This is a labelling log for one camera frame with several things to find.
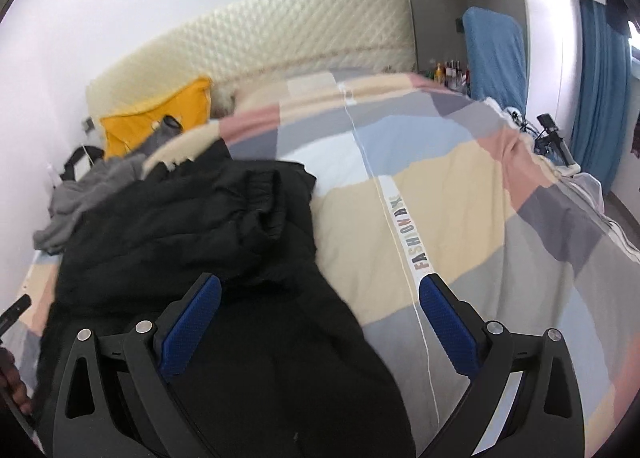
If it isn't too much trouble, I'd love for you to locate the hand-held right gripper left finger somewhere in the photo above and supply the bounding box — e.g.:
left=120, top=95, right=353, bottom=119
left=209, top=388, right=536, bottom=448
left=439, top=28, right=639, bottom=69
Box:
left=37, top=273, right=223, bottom=458

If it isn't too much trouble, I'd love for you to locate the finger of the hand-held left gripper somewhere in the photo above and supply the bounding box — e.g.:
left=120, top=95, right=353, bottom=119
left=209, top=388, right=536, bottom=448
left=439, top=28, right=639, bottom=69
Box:
left=0, top=295, right=32, bottom=336

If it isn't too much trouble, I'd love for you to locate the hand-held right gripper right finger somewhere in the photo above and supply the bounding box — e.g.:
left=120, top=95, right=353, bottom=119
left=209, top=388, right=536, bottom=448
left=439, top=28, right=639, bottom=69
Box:
left=418, top=274, right=585, bottom=458

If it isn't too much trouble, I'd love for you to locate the black puffer jacket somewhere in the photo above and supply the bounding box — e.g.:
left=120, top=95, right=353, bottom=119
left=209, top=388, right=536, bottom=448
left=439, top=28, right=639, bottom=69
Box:
left=37, top=138, right=416, bottom=458

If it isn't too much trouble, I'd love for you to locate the person's left hand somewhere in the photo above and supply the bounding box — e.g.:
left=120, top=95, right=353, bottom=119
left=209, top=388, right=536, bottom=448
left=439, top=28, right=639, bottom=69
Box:
left=0, top=347, right=32, bottom=416

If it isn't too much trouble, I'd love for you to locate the grey fleece garment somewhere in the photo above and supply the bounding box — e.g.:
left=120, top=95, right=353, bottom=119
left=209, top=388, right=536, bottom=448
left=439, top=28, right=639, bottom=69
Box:
left=32, top=114, right=183, bottom=255

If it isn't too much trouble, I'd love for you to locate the pastel checkered duvet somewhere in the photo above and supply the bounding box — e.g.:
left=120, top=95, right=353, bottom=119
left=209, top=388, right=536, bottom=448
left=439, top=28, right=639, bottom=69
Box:
left=10, top=66, right=640, bottom=458

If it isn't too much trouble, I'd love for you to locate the white cloth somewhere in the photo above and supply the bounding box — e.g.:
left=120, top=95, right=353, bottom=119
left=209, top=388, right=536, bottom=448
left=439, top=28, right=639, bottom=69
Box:
left=570, top=172, right=608, bottom=213

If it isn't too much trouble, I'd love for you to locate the yellow pillow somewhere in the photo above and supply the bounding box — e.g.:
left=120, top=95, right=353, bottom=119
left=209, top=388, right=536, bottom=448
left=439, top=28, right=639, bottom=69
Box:
left=99, top=77, right=213, bottom=159

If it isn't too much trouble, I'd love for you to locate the black phone stand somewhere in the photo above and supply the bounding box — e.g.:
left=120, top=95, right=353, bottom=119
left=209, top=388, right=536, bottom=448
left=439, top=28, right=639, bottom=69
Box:
left=520, top=113, right=581, bottom=169

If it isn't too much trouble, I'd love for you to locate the row of small bottles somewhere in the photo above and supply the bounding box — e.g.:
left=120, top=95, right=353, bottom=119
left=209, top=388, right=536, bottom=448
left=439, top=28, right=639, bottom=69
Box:
left=427, top=58, right=471, bottom=89

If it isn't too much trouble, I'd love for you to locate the blue curtain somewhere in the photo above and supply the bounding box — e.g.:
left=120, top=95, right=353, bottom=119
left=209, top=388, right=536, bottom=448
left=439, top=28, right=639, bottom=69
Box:
left=570, top=0, right=633, bottom=196

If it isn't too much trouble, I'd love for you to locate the blue chair cover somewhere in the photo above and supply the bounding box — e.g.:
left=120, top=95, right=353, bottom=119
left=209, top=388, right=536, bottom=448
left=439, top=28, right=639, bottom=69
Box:
left=461, top=7, right=528, bottom=112

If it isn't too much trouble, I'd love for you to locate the cream quilted headboard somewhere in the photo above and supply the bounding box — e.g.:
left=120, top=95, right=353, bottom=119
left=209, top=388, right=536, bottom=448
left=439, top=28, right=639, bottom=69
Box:
left=84, top=0, right=413, bottom=114

